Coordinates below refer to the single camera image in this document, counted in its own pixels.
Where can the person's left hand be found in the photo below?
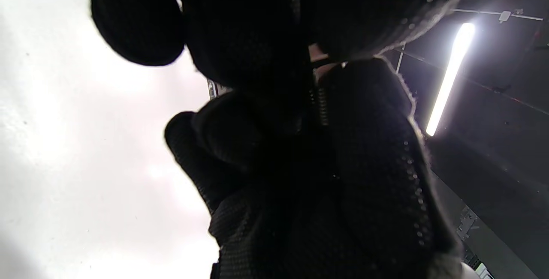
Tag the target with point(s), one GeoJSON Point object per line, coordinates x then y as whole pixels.
{"type": "Point", "coordinates": [248, 22]}

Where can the person's right hand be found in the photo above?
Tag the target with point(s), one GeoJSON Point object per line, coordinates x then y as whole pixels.
{"type": "Point", "coordinates": [369, 176]}

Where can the silver threaded screw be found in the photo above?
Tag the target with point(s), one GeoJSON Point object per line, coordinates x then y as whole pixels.
{"type": "Point", "coordinates": [323, 103]}

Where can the long ceiling light strip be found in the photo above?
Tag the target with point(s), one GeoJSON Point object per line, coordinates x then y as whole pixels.
{"type": "Point", "coordinates": [450, 77]}

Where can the grey metal ceiling bracket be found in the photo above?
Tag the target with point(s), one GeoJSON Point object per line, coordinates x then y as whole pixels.
{"type": "Point", "coordinates": [467, 223]}

